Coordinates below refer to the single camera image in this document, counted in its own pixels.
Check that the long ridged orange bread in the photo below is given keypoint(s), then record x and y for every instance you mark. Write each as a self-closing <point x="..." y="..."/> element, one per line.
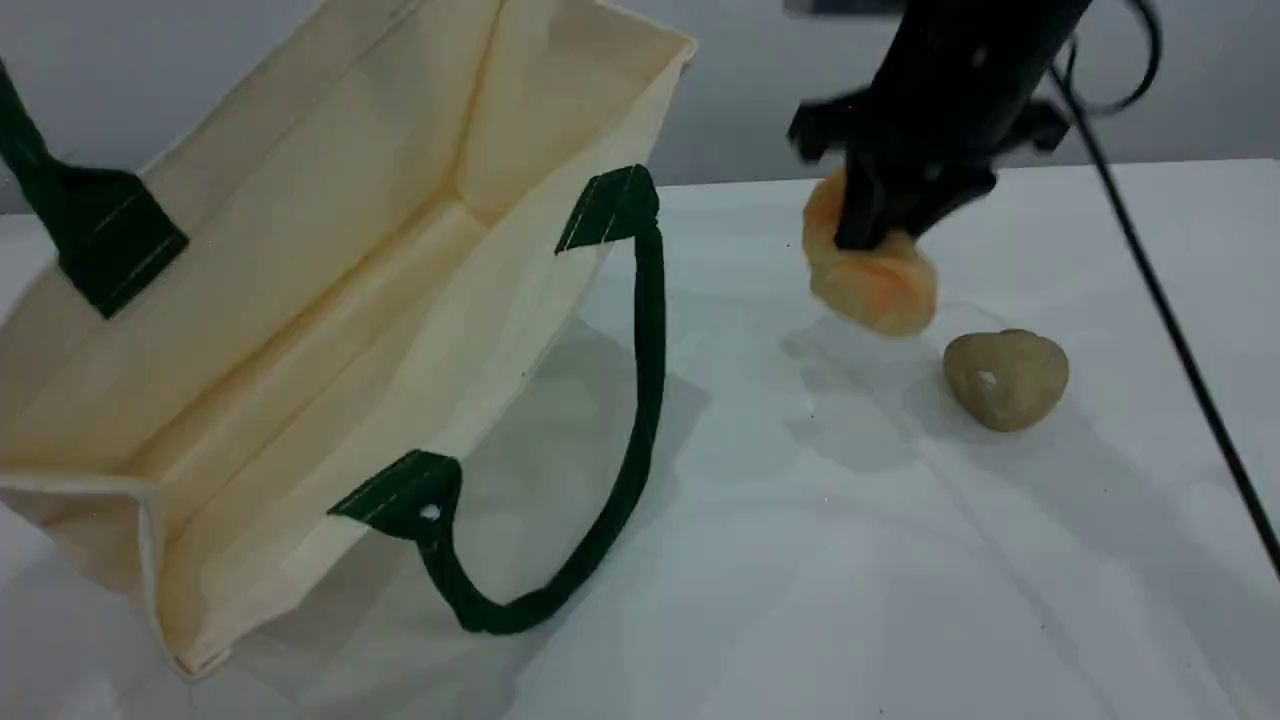
<point x="880" y="290"/>

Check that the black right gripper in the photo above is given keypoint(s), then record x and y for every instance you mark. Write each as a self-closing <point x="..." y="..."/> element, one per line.
<point x="950" y="90"/>

